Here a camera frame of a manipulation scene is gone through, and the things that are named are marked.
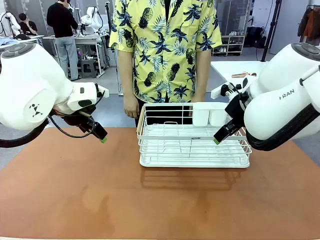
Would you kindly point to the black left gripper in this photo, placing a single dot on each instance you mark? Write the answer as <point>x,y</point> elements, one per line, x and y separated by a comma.
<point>75,119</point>

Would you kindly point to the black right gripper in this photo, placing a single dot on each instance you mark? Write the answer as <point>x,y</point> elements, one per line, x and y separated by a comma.
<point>237,110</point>

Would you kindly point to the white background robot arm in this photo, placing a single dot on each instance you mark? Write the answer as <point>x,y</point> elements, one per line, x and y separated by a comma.
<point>11,22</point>
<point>91,18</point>

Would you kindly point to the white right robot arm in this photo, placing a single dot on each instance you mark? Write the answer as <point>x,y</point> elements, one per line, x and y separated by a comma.
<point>275,112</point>

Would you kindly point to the person's left forearm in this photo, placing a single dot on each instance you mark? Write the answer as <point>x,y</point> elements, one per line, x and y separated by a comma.
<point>203,72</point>

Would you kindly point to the person's right forearm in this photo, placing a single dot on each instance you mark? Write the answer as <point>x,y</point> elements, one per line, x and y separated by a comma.
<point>126,75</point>

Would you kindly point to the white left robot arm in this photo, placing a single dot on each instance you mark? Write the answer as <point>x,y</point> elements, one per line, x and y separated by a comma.
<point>30,80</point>

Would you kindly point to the person's right hand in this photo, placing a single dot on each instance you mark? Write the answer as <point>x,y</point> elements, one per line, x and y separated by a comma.
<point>131,108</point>

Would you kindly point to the person's left hand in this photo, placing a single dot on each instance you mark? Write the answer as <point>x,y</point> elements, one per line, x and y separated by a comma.
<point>198,98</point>

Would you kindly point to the white plastic cutlery holder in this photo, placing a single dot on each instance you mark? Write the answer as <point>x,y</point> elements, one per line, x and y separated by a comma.
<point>200,113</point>

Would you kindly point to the pink utensils on side table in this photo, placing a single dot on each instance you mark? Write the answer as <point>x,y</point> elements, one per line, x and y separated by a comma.
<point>241,74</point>

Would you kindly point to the person's black trousers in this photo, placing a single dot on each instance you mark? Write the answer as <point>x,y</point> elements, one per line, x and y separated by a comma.
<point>162,116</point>

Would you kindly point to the white side table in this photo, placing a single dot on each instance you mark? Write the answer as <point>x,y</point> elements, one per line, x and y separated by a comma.
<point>235,67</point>

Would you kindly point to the grey step stool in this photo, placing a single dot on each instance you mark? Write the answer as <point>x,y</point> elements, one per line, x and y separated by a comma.
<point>88,67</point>

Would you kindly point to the white shoe shelf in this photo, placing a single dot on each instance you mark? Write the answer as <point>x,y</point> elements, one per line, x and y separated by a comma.
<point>231,45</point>

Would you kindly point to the white background desk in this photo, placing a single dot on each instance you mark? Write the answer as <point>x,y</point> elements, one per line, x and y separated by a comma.
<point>85,37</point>

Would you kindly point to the person in pineapple shirt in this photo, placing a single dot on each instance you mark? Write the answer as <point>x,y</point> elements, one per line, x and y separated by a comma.
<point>160,55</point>

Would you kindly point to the black bag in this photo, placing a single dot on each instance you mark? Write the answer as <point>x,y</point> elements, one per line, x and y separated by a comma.
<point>255,36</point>

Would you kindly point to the black tripod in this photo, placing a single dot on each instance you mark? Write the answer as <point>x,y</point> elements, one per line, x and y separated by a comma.
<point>271,30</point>

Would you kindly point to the standing person in black sweater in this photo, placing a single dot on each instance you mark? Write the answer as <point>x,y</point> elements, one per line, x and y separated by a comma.
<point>62,22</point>

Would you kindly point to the black cap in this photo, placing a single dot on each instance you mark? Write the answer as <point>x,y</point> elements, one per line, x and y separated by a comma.
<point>22,37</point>

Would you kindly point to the seated person in black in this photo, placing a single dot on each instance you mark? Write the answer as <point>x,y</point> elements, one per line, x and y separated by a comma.
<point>27,26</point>

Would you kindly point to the hanging clothes on rack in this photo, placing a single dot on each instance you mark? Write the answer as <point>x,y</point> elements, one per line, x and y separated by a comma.
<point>311,22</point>

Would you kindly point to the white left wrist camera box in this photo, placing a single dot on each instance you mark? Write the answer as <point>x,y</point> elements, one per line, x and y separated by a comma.
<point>103,92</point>

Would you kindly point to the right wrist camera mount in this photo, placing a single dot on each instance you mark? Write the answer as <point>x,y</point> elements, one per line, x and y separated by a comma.
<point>225,90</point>

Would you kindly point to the black camera stand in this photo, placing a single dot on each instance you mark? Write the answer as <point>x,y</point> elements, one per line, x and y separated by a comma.
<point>108,17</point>

